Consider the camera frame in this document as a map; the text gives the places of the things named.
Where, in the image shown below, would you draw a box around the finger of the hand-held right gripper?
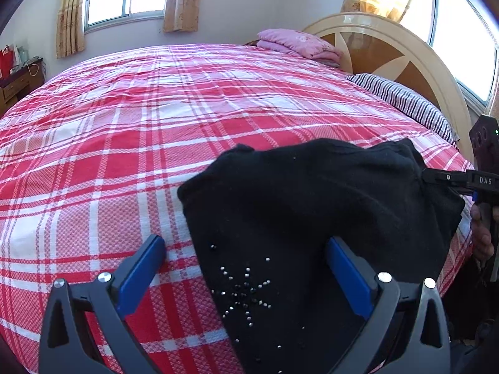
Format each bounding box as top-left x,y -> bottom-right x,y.
446,186 -> 475,205
422,167 -> 470,186

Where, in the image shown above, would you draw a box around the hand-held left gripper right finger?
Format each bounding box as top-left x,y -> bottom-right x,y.
325,236 -> 453,374

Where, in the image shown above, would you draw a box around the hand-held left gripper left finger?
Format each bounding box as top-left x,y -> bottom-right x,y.
38,234 -> 166,374

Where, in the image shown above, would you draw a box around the black pants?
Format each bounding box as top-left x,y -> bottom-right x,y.
177,138 -> 466,374

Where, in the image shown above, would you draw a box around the person's right hand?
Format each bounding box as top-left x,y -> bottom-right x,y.
470,204 -> 494,261

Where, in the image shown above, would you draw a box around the striped pillow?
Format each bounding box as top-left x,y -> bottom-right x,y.
346,73 -> 460,143

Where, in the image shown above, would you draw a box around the cream wooden headboard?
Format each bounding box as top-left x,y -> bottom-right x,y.
302,12 -> 474,164

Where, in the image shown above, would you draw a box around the large bright window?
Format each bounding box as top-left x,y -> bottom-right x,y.
427,0 -> 499,106

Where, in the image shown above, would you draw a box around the red plaid bed sheet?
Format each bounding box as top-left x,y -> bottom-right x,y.
0,44 -> 474,374

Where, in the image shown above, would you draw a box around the pink folded blanket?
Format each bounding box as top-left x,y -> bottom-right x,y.
256,28 -> 343,67

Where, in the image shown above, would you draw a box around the wooden side cabinet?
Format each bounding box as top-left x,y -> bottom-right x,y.
0,58 -> 46,115

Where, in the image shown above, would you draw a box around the red paper bag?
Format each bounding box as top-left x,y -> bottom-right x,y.
0,46 -> 14,79

